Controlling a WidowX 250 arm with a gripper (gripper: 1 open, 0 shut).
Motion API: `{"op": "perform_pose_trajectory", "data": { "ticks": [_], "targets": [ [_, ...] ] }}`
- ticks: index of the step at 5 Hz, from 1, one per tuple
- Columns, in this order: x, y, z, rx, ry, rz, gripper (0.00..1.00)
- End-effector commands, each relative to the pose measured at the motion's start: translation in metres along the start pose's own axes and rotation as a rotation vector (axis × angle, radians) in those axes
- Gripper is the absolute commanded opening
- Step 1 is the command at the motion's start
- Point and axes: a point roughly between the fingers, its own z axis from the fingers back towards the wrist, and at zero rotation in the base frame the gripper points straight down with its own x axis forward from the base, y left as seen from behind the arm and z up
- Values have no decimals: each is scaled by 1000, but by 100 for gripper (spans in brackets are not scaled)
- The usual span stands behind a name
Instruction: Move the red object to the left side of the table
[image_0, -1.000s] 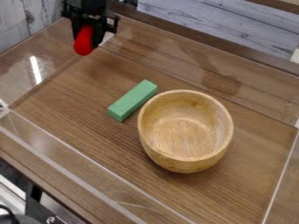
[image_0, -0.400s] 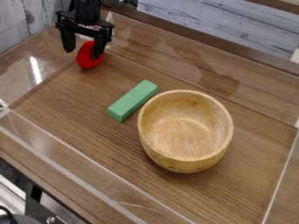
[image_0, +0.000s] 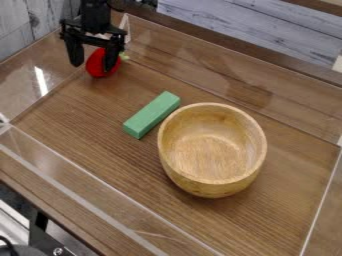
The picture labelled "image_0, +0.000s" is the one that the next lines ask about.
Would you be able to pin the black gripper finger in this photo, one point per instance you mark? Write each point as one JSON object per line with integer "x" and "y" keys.
{"x": 114, "y": 48}
{"x": 75, "y": 49}

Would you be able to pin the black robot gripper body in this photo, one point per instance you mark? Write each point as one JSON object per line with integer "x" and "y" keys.
{"x": 91, "y": 28}

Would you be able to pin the red plush strawberry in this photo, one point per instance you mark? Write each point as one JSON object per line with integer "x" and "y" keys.
{"x": 94, "y": 64}

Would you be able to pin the green rectangular block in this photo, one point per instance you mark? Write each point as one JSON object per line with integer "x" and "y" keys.
{"x": 152, "y": 114}

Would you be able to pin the wooden bowl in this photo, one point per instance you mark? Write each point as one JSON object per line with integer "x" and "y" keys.
{"x": 213, "y": 149}

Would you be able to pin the clear acrylic tray walls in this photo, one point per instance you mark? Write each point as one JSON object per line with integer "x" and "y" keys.
{"x": 97, "y": 179}

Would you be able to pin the clear acrylic corner bracket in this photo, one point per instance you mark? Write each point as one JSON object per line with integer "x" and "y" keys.
{"x": 126, "y": 28}

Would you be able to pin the black table leg bracket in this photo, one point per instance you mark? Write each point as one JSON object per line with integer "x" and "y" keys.
{"x": 42, "y": 240}

